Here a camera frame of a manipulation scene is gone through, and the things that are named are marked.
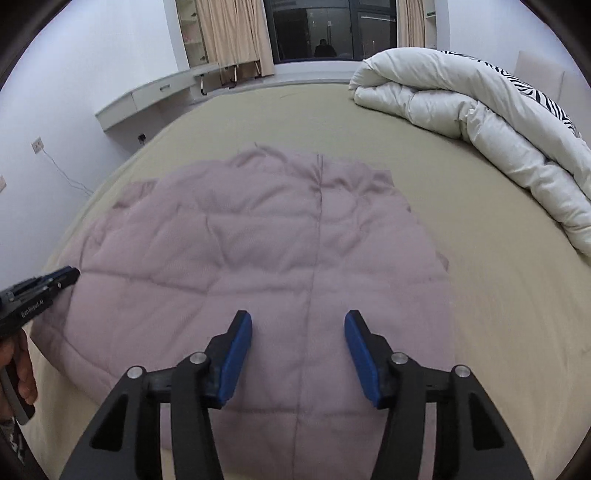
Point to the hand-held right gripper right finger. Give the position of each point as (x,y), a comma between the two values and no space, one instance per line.
(364,364)

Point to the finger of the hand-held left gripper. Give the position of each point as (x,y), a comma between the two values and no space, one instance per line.
(64,276)

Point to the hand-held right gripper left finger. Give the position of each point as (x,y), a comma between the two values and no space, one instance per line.
(235,360)

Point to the mauve padded hooded coat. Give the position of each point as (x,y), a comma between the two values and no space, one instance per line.
(277,240)

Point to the person's left hand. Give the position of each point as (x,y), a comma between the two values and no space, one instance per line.
(23,369)

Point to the bed with beige sheet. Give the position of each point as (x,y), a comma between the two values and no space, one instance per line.
(508,323)

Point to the folding lap table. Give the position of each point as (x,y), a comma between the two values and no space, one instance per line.
(212,70)

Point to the white duvet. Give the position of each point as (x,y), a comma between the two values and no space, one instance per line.
(461,101)

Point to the wide beige curtain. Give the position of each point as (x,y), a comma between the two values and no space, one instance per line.
(231,32)

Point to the zebra striped pillow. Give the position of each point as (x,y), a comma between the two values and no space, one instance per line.
(531,87)

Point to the dark window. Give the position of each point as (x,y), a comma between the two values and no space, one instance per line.
(323,27)

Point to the beige padded headboard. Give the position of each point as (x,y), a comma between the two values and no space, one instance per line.
(540,74)

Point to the narrow beige curtain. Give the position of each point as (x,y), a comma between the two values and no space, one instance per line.
(410,23)

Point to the white wall socket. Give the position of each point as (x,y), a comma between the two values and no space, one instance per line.
(2,183)

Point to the white wall-mounted desk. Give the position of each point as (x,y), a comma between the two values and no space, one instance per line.
(138,99)

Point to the white wall shelf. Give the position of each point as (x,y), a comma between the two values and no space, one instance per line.
(430,23)
(189,32)

